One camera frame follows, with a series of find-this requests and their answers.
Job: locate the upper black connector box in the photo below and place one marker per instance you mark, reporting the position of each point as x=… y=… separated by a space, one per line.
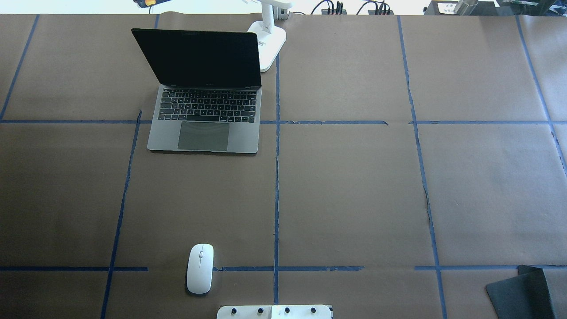
x=329 y=8

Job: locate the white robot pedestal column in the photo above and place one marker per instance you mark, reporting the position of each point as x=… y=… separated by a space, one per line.
x=299 y=311

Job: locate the lower black connector box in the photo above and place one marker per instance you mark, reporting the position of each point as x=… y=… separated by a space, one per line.
x=381 y=8

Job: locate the silver metal cylinder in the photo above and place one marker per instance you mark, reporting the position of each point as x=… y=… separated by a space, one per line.
x=465 y=7

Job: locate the white desk lamp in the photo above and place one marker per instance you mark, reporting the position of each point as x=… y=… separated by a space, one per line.
x=270 y=37

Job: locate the white computer mouse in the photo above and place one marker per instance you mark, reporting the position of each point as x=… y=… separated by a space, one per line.
x=200 y=269

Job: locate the black mouse pad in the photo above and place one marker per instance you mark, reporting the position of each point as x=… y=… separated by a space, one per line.
x=526 y=296

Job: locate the black connector box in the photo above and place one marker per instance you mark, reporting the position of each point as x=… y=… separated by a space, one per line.
x=381 y=8
x=329 y=8

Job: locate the grey laptop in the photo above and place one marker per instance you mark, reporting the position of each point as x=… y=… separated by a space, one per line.
x=209 y=96

